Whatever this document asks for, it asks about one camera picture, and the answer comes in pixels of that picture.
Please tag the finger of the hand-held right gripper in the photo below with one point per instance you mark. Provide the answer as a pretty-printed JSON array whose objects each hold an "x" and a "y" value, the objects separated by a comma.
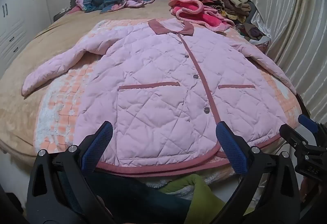
[
  {"x": 291, "y": 134},
  {"x": 307, "y": 123}
]

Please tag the tan bed cover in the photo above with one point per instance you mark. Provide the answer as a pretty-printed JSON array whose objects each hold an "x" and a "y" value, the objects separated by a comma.
[{"x": 38, "y": 42}]

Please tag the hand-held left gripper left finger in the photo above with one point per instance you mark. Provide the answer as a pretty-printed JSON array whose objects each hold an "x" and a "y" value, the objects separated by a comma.
[{"x": 98, "y": 146}]

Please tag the orange checked blanket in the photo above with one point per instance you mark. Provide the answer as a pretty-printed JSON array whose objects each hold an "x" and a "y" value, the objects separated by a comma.
[{"x": 66, "y": 101}]

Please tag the pile of folded clothes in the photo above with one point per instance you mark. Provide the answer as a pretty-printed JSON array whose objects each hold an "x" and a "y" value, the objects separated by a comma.
[{"x": 230, "y": 2}]

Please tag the white satin curtain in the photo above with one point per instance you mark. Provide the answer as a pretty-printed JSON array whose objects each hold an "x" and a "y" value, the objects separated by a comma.
[{"x": 293, "y": 22}]

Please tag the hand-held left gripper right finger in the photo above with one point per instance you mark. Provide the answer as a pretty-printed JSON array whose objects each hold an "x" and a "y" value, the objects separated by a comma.
[{"x": 231, "y": 147}]

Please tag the white wardrobe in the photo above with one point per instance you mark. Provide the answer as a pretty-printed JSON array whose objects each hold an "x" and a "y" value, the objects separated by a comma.
[{"x": 18, "y": 22}]

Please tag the dark trousers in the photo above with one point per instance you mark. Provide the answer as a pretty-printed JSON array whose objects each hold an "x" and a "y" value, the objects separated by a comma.
[{"x": 132, "y": 201}]

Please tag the pink quilted jacket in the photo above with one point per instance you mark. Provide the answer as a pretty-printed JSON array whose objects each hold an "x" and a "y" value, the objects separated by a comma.
[{"x": 153, "y": 73}]

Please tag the person's right hand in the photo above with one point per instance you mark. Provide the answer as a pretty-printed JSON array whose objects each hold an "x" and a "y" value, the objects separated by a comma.
[{"x": 310, "y": 190}]

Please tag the green garment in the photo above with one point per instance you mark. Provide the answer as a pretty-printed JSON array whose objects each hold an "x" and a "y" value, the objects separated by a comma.
[{"x": 199, "y": 196}]

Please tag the pink fleece garment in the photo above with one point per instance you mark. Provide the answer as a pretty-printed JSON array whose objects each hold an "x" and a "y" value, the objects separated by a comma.
[{"x": 201, "y": 14}]

